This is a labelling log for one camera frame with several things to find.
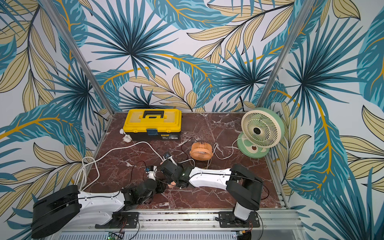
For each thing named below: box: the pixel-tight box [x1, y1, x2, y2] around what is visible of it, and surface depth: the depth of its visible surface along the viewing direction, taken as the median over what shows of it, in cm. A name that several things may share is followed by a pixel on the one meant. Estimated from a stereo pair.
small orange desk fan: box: [190, 141, 214, 161], surface depth 89 cm
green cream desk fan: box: [236, 107, 285, 159], surface depth 84 cm
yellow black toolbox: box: [123, 109, 182, 141], surface depth 94 cm
